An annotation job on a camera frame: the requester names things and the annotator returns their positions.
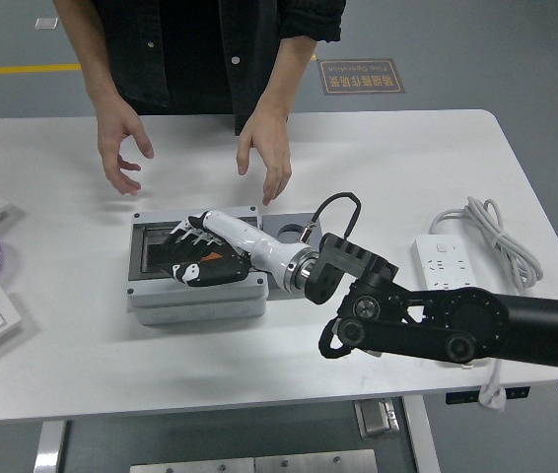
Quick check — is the person's left hand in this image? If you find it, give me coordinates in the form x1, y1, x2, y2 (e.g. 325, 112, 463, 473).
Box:
236, 103, 294, 207

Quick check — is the person's right hand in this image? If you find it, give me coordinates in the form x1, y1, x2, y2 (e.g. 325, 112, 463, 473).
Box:
96, 97, 156, 197

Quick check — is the white and black robot right hand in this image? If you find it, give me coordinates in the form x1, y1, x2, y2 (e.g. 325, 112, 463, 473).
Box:
158, 210, 300, 289

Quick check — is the grey box with clear flap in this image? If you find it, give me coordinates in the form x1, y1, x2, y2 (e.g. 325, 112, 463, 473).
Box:
125, 206, 270, 326

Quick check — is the dark grey cube with hole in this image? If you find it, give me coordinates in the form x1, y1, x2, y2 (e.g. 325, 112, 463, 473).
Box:
261, 212, 327, 300

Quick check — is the dark floor sign orange text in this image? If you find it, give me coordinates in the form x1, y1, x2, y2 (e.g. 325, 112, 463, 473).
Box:
316, 58, 407, 97

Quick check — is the person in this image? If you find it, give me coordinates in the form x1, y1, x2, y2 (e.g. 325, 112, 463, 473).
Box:
51, 0, 347, 137

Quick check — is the white power strip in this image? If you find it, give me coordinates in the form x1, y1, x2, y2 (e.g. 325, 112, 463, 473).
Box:
410, 234, 475, 292

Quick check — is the white table leg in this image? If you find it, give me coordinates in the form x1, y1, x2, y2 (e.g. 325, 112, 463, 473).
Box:
401, 393, 442, 473
32, 419, 68, 473

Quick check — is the black table control panel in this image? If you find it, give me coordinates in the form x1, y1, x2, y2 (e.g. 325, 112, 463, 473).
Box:
445, 386, 530, 406

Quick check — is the metal table bracket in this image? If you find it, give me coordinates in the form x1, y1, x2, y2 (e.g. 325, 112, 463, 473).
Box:
355, 398, 401, 439

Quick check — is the metal base plate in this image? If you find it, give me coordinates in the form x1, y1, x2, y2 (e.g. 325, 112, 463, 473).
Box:
129, 456, 256, 473

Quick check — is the white power cord with plug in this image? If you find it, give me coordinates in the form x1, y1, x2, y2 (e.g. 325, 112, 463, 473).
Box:
429, 195, 544, 410

